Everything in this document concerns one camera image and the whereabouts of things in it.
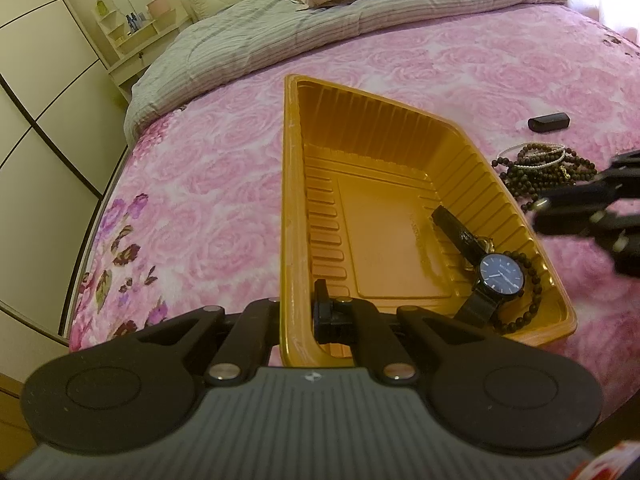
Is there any black wristwatch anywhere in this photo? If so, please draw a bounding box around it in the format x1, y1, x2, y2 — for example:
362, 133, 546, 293
431, 205, 526, 328

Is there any pink floral blanket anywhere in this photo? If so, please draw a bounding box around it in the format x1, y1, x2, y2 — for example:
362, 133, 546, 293
67, 2, 640, 461

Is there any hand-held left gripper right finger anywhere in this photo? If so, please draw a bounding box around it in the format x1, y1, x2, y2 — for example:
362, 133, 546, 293
312, 279, 506, 386

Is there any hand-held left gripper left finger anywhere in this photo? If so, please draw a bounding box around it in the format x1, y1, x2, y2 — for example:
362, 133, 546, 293
132, 297, 282, 387

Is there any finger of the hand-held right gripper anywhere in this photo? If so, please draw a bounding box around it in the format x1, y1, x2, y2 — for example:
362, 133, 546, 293
590, 222, 640, 277
531, 149, 640, 237

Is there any grey striped quilt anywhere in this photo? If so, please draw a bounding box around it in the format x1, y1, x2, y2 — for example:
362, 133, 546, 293
122, 0, 571, 143

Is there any small black case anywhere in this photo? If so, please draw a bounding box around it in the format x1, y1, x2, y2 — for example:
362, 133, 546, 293
527, 114, 566, 134

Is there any dark bead bracelet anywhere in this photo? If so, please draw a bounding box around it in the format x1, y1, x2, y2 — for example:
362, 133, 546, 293
492, 250, 546, 335

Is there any red and white packet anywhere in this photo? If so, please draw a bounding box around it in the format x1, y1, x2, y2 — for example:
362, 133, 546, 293
575, 440, 640, 480

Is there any dark wooden bead necklace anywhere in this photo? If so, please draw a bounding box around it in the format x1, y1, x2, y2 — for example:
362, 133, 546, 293
492, 142, 598, 213

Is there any cream wardrobe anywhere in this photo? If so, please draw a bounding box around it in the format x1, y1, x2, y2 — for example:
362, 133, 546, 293
0, 0, 131, 341

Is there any orange plastic tray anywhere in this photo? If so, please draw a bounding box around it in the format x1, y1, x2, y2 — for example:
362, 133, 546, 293
281, 74, 577, 368

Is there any white pearl bracelet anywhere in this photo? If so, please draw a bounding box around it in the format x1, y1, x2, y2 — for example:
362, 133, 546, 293
500, 144, 568, 171

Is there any cream vanity shelf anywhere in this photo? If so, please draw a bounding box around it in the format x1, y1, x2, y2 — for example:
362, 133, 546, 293
92, 0, 193, 106

